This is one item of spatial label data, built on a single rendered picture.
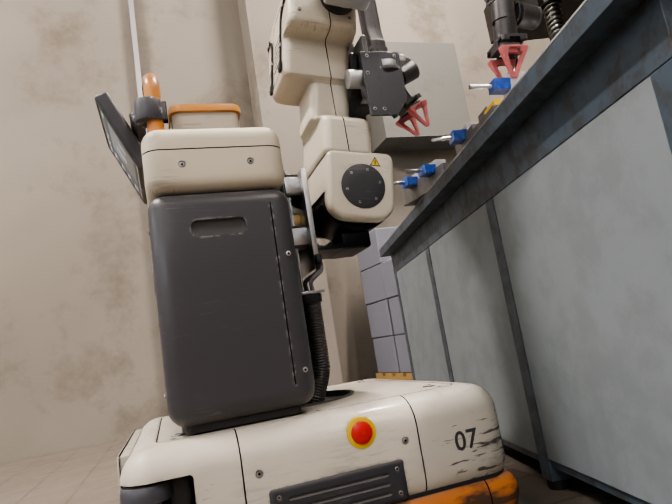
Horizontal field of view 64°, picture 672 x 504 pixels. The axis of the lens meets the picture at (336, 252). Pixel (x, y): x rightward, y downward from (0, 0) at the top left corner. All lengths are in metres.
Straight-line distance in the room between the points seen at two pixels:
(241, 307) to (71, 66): 3.75
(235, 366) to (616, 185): 0.66
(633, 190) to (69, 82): 4.05
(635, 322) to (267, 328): 0.58
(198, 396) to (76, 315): 3.10
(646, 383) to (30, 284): 3.68
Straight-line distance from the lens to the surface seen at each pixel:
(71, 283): 4.03
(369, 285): 3.86
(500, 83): 1.41
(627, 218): 0.91
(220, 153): 1.00
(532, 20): 1.54
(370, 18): 1.82
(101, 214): 4.11
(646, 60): 0.86
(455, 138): 1.52
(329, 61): 1.36
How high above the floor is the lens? 0.39
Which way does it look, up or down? 9 degrees up
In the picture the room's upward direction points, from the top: 9 degrees counter-clockwise
